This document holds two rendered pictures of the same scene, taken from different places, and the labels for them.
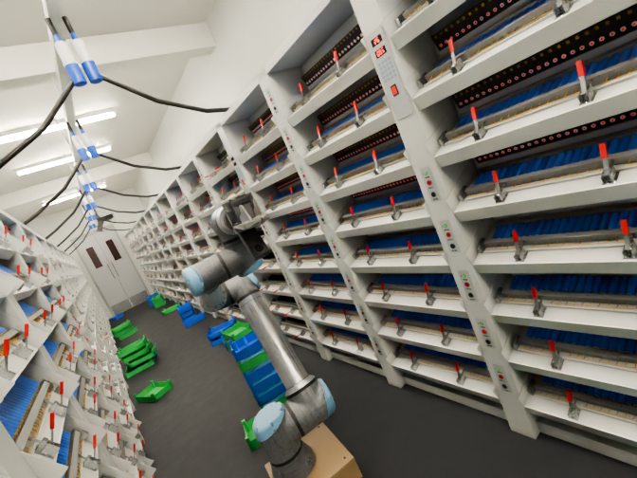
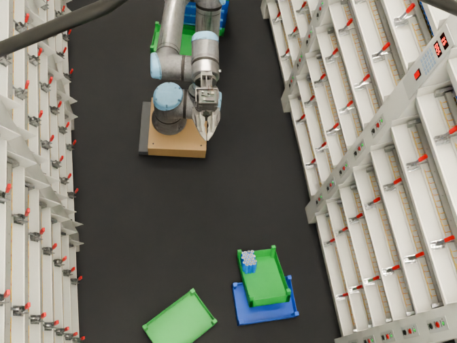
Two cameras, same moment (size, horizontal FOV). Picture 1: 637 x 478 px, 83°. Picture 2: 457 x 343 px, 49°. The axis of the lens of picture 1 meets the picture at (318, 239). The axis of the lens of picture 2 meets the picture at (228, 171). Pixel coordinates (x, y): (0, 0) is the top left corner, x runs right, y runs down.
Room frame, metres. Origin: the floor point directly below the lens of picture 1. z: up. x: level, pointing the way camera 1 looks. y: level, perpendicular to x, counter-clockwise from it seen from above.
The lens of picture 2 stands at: (0.12, -0.09, 2.59)
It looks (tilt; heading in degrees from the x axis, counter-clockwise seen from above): 66 degrees down; 8
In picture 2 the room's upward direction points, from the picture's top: 15 degrees clockwise
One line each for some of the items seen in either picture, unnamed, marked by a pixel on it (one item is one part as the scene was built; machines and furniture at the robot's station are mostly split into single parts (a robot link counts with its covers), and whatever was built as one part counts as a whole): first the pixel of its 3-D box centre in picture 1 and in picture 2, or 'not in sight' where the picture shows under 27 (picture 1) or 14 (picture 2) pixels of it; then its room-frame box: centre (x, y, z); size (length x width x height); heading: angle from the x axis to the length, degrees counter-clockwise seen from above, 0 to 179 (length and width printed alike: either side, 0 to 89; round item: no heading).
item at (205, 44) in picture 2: (227, 221); (205, 51); (1.11, 0.23, 1.20); 0.12 x 0.09 x 0.10; 24
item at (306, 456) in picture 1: (289, 457); (168, 115); (1.35, 0.47, 0.20); 0.19 x 0.19 x 0.10
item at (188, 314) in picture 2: not in sight; (179, 324); (0.40, -0.02, 0.04); 0.30 x 0.20 x 0.08; 150
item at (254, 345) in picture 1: (254, 339); not in sight; (2.17, 0.62, 0.44); 0.30 x 0.20 x 0.08; 107
